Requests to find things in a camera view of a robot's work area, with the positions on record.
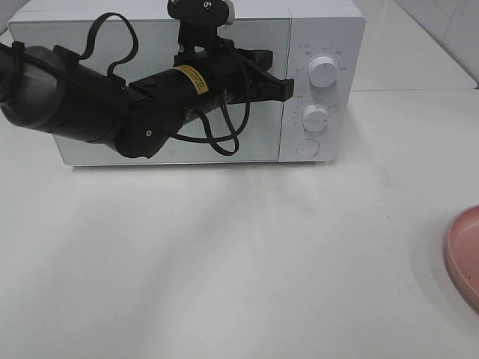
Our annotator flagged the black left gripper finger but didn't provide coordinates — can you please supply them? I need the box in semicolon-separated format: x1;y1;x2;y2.
167;0;235;55
235;49;294;102

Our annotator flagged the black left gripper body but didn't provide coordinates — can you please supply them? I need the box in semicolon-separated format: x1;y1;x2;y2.
115;48;251;159

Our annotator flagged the white timer knob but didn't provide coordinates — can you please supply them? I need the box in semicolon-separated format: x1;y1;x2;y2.
302;105;330;132

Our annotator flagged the round white door release button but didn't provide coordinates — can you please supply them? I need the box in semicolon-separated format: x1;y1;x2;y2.
296;139;320;157

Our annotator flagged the white microwave door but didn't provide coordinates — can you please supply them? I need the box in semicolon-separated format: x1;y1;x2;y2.
1;18;290;166

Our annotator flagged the pink round plate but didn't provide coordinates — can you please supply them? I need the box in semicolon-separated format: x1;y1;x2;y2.
445;205;478;313

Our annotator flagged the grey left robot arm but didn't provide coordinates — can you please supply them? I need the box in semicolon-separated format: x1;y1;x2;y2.
1;1;294;159

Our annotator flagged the upper white power knob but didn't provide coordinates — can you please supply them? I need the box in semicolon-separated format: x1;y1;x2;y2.
308;53;338;88

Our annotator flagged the white microwave oven body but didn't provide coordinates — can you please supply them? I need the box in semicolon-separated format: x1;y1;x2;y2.
8;1;366;162

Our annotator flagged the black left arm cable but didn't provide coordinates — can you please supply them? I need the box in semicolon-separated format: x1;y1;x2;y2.
80;13;251;157

